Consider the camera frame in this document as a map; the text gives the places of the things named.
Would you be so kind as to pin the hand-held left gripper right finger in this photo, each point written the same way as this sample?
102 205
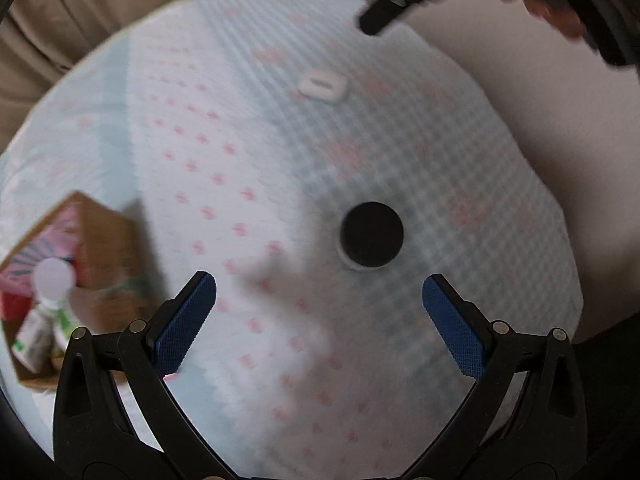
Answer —
455 330

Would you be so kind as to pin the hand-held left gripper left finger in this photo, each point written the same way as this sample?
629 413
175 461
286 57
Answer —
182 327

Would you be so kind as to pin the cardboard box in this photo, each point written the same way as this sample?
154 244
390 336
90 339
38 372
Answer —
100 240

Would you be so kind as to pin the black lid round jar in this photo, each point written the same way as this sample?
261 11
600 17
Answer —
371 235

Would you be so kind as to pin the white lid round jar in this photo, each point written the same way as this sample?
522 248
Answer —
52 279

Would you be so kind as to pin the white bottle green label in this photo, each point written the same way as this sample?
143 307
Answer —
37 332

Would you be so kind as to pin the red small container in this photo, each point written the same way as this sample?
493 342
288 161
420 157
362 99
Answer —
12 305

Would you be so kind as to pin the person's right hand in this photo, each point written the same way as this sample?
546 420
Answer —
560 12

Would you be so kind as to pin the small white plastic case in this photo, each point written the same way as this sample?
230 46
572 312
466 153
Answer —
323 86

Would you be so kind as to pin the beige curtain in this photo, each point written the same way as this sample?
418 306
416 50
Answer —
100 5

